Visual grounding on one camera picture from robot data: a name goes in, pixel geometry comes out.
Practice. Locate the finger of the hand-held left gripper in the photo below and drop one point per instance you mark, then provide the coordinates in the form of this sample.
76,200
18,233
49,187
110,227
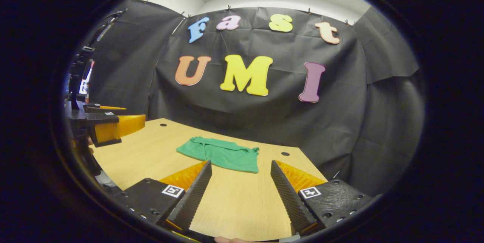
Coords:
102,120
100,110

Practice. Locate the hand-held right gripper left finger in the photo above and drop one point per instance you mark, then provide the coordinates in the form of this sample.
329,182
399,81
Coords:
194,197

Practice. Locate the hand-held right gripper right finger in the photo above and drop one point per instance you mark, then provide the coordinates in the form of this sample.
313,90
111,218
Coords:
289,197

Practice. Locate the green T-shirt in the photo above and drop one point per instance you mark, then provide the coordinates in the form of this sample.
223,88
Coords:
223,156

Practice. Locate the computer monitor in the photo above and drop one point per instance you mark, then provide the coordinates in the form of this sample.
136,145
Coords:
86,80

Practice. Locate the black backdrop cloth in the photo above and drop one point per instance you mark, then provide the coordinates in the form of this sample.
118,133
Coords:
264,122

